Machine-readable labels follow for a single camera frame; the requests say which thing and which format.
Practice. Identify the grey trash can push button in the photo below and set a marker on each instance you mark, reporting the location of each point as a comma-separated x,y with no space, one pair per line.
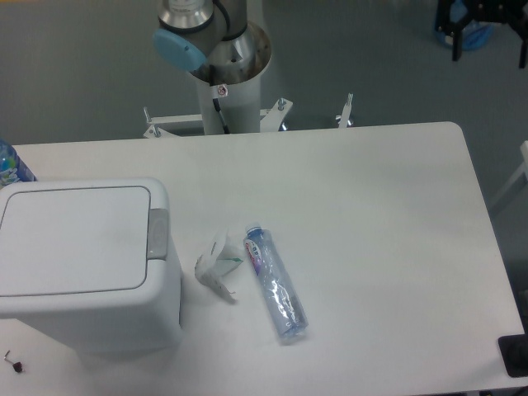
157,236

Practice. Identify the blue labelled bottle at edge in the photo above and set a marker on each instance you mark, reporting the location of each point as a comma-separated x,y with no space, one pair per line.
13,168

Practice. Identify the white furniture leg right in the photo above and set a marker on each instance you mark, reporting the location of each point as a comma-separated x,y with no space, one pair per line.
515,183

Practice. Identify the black gripper frame top right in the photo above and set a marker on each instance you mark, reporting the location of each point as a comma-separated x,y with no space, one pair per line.
511,13

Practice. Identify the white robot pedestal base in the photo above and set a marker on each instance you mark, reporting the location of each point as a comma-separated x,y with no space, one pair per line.
228,108

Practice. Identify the white trash can lid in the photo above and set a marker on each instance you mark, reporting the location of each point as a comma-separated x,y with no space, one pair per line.
70,241

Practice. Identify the black object at table edge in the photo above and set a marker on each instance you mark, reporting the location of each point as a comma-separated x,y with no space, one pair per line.
513,349

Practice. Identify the silver robot arm blue cap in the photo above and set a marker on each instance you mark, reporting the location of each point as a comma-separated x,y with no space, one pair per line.
209,39

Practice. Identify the white plastic trash can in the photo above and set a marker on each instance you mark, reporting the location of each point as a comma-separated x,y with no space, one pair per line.
144,318

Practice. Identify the empty clear plastic bottle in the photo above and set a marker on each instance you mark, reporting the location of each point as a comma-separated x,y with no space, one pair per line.
282,301

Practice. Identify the blue plastic bag on floor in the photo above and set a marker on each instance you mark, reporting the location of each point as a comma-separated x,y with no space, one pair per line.
475,35

